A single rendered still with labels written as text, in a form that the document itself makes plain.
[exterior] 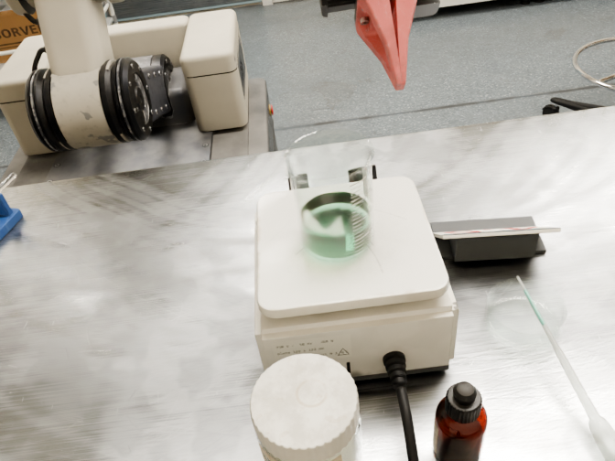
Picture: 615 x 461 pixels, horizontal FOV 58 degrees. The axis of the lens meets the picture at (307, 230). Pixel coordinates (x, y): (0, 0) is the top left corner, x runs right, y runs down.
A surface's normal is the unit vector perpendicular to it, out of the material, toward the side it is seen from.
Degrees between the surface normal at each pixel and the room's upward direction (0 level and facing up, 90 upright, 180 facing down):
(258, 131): 0
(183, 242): 0
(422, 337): 90
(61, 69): 64
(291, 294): 0
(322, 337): 90
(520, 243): 90
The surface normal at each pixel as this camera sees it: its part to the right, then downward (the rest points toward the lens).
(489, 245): -0.03, 0.66
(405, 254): -0.11, -0.75
